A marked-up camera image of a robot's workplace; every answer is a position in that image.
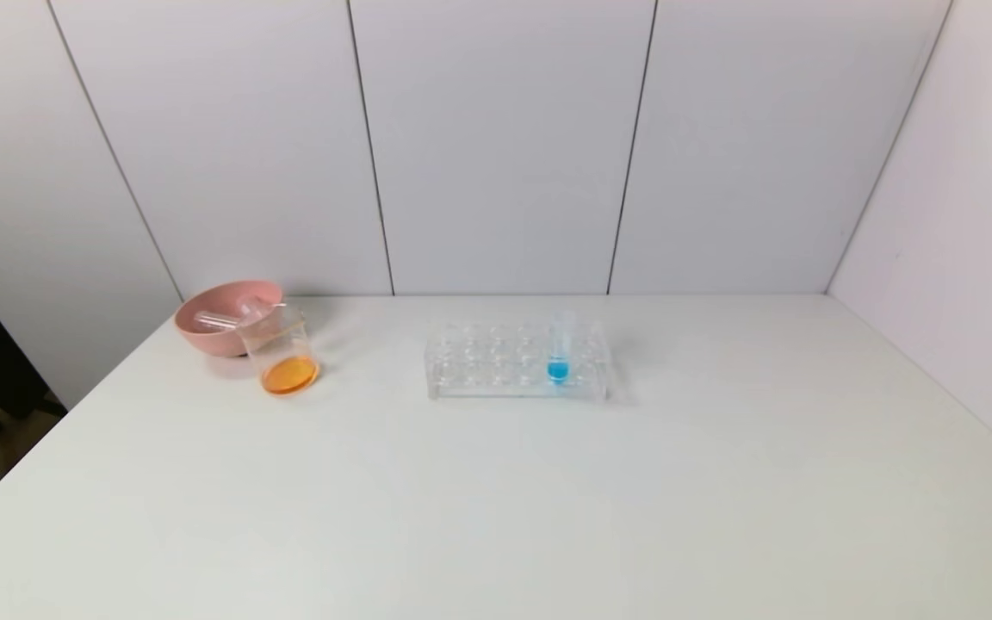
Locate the yellow pigment test tube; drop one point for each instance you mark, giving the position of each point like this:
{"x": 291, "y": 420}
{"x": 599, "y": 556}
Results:
{"x": 253, "y": 310}

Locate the blue pigment test tube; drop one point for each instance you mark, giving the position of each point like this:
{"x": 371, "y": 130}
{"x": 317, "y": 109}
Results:
{"x": 558, "y": 368}

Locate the pink plastic bowl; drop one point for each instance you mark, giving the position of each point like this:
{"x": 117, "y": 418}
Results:
{"x": 216, "y": 340}

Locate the clear glass beaker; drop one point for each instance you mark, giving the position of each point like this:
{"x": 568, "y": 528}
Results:
{"x": 289, "y": 375}

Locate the red pigment test tube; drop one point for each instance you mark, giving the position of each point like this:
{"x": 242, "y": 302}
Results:
{"x": 216, "y": 322}

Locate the clear acrylic test tube rack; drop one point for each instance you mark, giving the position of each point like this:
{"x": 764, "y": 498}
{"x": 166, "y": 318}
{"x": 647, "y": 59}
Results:
{"x": 496, "y": 370}

